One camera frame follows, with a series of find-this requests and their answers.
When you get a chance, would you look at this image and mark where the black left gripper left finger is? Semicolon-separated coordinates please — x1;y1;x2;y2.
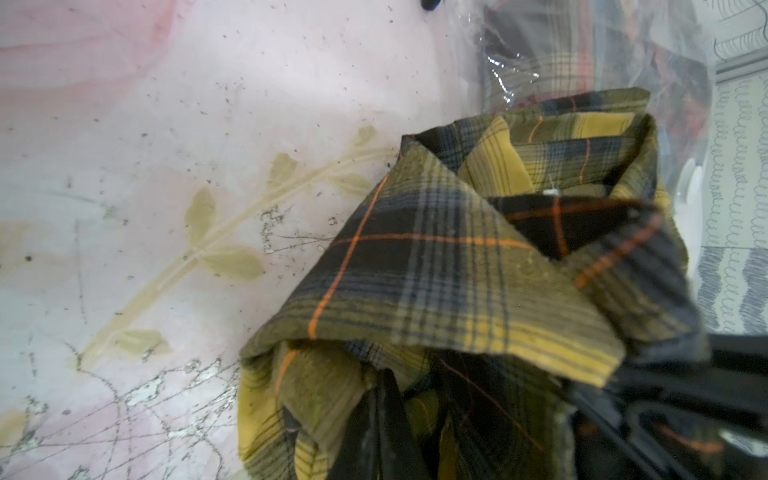
328;382;380;480

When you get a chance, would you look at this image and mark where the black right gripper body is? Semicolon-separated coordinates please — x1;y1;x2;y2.
564;334;767;479

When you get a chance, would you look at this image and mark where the yellow plaid shirt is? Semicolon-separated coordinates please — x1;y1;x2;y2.
238;88;711;479

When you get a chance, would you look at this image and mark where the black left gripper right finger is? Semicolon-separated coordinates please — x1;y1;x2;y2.
379;370;431;480

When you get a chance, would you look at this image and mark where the red plaid shirt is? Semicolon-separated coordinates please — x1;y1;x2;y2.
479;0;715;145

